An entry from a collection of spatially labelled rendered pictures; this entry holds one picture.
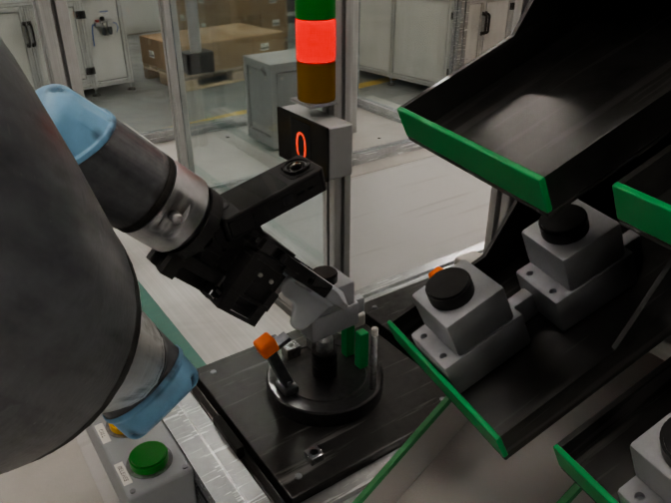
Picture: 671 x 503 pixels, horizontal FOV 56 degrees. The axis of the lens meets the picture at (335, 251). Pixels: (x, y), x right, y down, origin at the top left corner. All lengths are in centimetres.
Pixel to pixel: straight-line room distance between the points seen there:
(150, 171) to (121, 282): 33
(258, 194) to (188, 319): 46
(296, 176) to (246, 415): 29
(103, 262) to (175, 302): 89
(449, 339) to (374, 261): 86
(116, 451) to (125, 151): 37
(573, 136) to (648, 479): 18
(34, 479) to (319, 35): 65
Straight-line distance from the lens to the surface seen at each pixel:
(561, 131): 37
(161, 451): 72
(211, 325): 99
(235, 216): 57
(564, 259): 41
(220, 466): 72
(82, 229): 16
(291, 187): 59
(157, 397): 50
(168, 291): 109
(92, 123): 50
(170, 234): 54
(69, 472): 90
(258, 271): 59
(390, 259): 127
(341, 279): 69
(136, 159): 51
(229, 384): 79
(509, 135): 38
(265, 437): 72
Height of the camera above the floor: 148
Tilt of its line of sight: 28 degrees down
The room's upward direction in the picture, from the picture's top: straight up
